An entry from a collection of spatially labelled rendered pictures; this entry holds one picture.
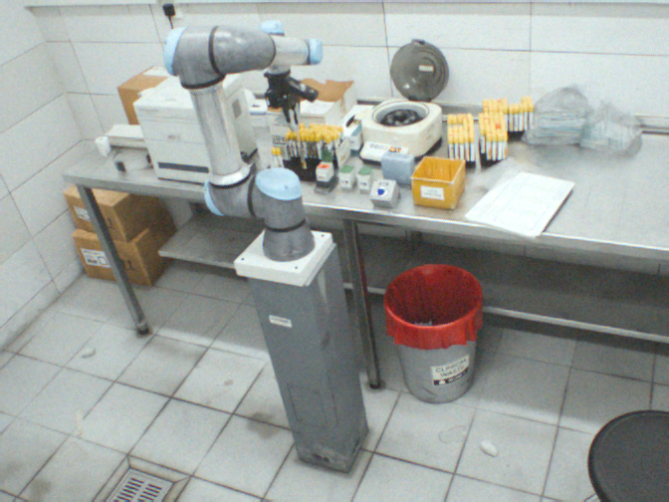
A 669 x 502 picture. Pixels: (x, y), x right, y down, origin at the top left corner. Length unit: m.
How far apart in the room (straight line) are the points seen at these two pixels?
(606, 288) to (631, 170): 0.62
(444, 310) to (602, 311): 0.58
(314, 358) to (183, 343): 1.18
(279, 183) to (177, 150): 0.70
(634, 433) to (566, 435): 0.82
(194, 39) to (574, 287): 1.73
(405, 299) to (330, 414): 0.58
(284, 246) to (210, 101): 0.44
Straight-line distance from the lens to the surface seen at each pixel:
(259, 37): 1.70
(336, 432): 2.34
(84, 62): 3.49
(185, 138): 2.39
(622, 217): 2.08
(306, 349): 2.07
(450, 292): 2.61
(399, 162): 2.18
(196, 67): 1.71
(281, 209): 1.84
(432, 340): 2.37
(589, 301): 2.71
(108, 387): 3.12
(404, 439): 2.58
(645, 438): 1.80
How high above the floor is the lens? 2.05
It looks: 37 degrees down
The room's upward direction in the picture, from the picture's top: 9 degrees counter-clockwise
